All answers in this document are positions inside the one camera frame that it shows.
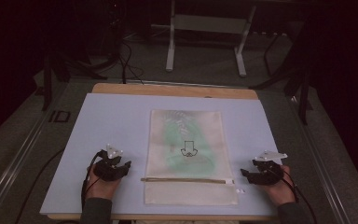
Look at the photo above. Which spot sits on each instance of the metal floor rail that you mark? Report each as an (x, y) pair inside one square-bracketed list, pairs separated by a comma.
[(9, 174), (323, 168)]

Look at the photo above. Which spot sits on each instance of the lavender table mat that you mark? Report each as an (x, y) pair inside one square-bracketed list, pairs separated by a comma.
[(112, 124)]

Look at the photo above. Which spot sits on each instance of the green garment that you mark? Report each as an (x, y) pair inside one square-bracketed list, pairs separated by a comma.
[(180, 146)]

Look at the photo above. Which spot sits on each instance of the small white tag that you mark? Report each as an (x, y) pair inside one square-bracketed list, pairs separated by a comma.
[(240, 190)]

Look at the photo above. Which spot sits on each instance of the white metal stand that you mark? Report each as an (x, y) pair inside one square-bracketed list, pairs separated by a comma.
[(211, 24)]

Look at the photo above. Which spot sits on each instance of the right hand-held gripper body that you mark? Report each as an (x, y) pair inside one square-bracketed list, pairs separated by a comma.
[(268, 169)]

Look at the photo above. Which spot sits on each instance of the person's right hand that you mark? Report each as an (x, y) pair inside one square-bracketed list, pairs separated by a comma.
[(281, 191)]

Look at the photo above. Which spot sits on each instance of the black stand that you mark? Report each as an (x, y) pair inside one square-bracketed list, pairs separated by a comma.
[(56, 68), (298, 81)]

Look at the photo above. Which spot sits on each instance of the person's left hand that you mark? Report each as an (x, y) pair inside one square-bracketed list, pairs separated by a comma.
[(101, 186)]

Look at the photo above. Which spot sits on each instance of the cream mesh laundry bag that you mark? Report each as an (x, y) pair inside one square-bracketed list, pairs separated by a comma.
[(188, 193)]

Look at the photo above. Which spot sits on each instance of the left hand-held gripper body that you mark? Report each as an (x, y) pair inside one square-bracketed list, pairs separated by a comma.
[(107, 169)]

